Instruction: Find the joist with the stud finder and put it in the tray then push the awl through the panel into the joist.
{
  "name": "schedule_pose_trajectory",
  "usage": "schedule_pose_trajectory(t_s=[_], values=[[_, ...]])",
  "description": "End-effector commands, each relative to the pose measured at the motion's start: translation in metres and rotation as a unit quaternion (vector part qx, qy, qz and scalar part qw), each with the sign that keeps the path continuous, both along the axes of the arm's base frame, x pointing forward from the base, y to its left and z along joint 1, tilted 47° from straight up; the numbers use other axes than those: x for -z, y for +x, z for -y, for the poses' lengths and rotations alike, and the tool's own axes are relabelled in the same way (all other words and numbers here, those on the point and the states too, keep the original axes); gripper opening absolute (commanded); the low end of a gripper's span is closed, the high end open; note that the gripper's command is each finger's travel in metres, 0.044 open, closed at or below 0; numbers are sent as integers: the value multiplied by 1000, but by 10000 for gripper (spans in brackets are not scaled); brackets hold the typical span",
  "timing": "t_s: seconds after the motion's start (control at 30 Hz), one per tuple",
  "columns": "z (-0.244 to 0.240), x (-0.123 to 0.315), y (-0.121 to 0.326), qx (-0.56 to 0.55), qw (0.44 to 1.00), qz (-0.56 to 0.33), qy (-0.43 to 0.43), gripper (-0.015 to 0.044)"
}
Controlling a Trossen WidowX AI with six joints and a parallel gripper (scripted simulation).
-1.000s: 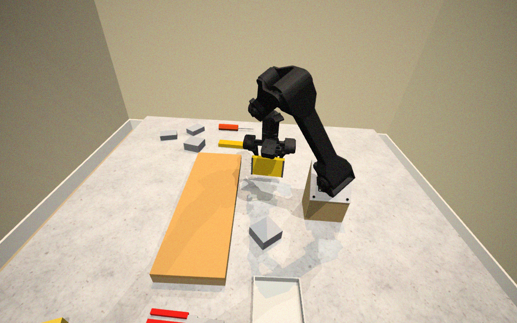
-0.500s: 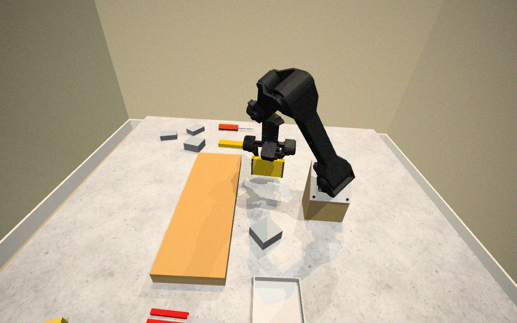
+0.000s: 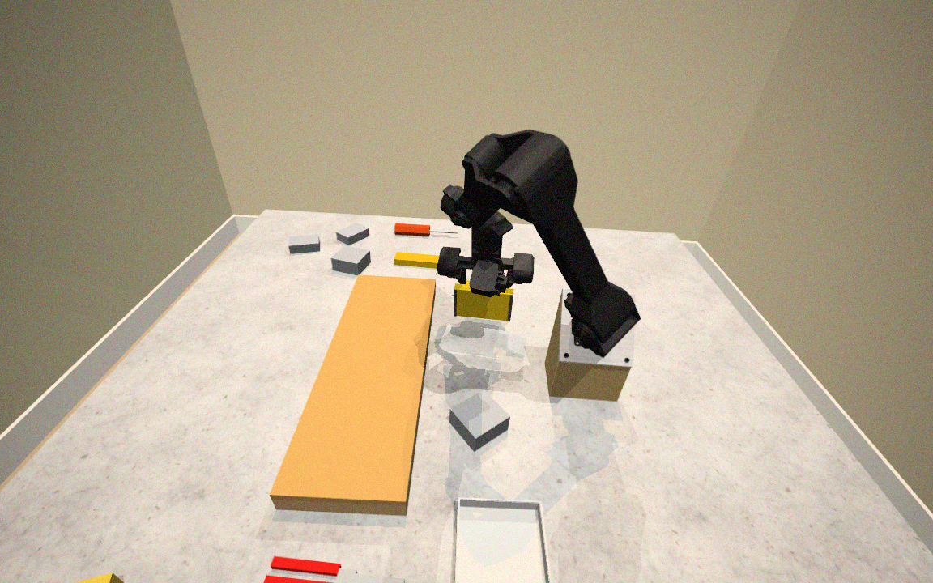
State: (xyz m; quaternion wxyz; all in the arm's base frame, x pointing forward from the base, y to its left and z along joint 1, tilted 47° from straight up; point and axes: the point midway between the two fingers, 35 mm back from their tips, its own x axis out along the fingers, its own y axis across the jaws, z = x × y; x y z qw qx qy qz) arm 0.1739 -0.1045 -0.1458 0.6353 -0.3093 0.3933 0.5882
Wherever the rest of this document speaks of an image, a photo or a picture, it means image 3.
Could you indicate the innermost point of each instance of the orange rectangular panel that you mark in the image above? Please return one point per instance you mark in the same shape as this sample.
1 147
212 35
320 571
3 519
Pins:
354 446

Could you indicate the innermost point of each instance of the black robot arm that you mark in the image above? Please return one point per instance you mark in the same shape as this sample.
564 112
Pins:
531 175

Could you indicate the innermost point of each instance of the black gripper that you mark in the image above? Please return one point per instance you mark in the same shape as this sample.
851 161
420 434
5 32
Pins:
520 267

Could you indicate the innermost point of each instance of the white open rectangular tray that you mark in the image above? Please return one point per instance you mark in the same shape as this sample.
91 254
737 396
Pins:
500 541

